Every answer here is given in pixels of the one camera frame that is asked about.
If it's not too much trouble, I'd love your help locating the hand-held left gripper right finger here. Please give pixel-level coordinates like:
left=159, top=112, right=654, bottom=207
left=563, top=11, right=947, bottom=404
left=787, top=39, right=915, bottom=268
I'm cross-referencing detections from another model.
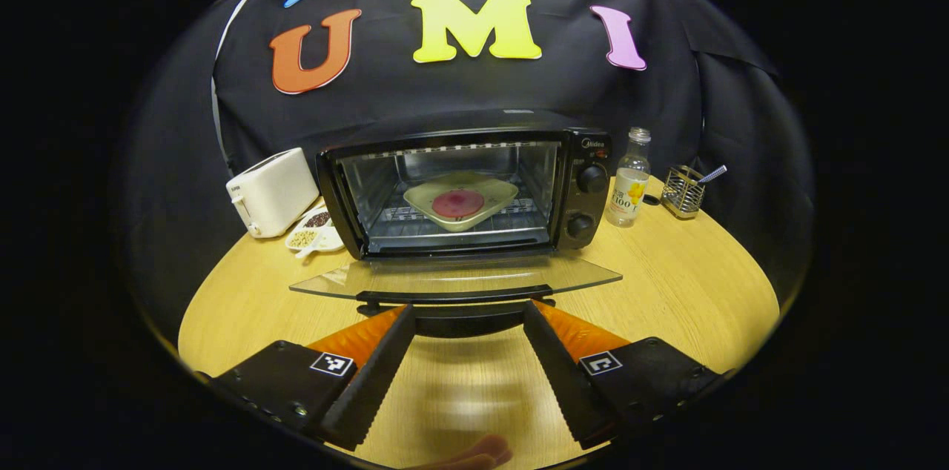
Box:
left=523, top=299, right=727, bottom=450

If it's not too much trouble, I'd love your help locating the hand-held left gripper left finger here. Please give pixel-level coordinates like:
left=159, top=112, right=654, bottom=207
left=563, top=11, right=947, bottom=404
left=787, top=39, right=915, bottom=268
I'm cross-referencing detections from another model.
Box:
left=210, top=303, right=417, bottom=452

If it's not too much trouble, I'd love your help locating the black electric oven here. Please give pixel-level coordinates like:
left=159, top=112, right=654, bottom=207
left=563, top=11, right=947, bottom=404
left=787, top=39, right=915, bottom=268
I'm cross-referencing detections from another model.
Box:
left=289, top=109, right=624, bottom=339

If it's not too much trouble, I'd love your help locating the white square plate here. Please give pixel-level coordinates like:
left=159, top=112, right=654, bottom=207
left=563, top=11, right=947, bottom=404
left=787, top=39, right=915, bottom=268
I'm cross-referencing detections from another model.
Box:
left=403, top=171, right=520, bottom=234

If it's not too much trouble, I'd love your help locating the pink ham slice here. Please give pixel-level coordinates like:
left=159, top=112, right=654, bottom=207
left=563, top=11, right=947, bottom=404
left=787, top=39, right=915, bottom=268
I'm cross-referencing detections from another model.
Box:
left=431, top=189, right=486, bottom=219

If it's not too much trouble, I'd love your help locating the white dish with seeds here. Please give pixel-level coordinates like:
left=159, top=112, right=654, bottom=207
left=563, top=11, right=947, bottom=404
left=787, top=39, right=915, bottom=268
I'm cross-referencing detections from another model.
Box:
left=285, top=206, right=345, bottom=260

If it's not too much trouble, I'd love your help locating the clear bottle with yellow label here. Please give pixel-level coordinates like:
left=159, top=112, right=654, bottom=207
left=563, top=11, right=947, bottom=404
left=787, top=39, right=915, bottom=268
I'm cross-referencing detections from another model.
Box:
left=605, top=127, right=652, bottom=228

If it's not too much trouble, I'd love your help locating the white toaster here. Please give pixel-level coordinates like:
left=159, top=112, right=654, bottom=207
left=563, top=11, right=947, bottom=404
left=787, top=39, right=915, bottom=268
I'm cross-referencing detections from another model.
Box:
left=225, top=148, right=321, bottom=239

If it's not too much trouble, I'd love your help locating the metal mesh holder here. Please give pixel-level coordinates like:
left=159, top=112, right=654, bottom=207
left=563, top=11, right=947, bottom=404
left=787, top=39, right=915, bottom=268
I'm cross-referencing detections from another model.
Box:
left=660, top=165, right=707, bottom=220

